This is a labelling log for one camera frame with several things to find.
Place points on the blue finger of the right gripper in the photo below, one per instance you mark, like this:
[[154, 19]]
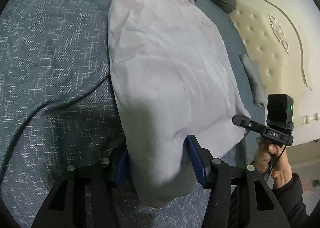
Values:
[[248, 124]]

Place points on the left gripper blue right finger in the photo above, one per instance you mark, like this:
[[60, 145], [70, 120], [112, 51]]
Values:
[[239, 197]]

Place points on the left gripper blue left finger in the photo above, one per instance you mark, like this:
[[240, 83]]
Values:
[[83, 196]]

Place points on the grey and black jacket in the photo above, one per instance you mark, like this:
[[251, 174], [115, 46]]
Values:
[[171, 77]]

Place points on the person's right hand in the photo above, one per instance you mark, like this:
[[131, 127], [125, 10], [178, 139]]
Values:
[[273, 159]]

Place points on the folded grey garment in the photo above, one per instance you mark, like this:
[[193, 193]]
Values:
[[255, 81]]

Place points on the cream tufted headboard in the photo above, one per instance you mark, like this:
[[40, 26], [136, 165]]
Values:
[[282, 37]]

